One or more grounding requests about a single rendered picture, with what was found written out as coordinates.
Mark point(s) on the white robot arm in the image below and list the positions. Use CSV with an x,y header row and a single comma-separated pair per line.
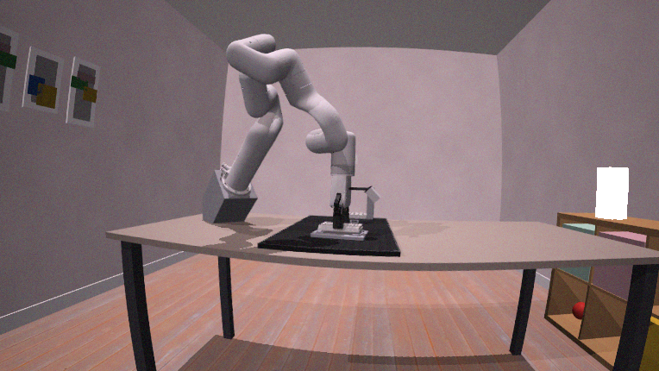
x,y
256,60

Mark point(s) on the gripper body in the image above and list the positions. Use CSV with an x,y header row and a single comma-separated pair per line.
x,y
340,184

